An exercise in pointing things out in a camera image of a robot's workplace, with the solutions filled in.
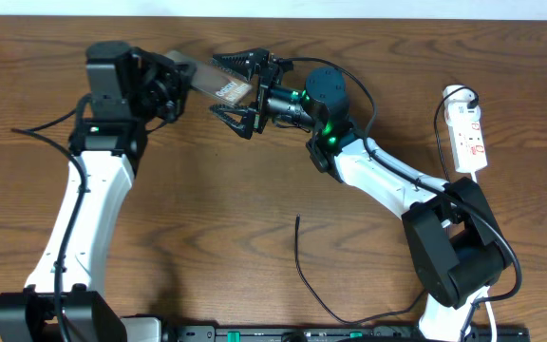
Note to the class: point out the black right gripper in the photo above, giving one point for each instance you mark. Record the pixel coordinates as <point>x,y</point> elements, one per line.
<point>268,78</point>

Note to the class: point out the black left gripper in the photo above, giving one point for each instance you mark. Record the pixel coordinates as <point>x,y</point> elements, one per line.
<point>179,74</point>

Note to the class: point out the gold Galaxy smartphone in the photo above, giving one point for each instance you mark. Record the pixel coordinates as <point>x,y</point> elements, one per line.
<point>213,81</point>

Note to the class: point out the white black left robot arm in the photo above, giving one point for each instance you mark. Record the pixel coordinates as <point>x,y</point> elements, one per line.
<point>63,297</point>

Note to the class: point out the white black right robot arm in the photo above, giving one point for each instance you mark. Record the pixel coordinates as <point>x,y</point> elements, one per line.
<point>457,249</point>

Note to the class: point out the white power strip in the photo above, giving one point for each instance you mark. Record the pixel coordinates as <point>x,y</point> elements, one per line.
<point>462,114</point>

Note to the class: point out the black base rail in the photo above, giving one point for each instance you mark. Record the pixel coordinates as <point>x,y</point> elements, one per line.
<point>238,334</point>

